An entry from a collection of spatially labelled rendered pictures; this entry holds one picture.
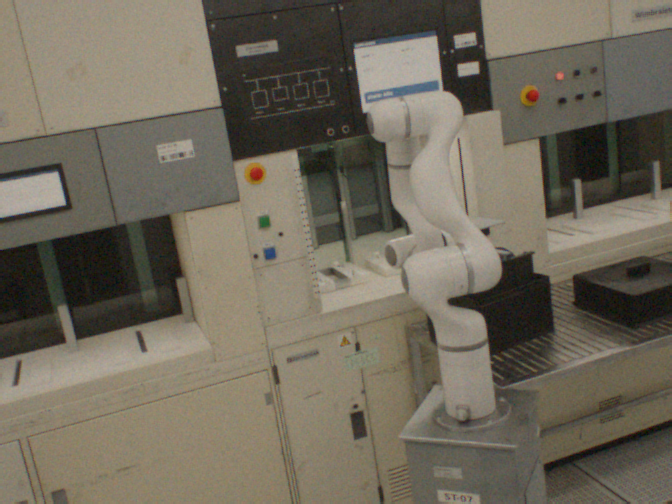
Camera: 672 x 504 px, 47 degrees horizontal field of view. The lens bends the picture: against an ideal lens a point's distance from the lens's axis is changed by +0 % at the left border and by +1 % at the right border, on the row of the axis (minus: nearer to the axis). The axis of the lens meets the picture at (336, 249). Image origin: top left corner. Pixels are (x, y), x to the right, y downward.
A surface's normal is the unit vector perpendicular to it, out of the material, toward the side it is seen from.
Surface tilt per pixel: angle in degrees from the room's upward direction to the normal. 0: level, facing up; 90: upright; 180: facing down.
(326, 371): 90
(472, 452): 90
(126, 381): 90
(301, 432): 90
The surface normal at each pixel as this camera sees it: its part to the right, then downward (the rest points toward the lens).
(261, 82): 0.33, 0.18
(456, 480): -0.42, 0.29
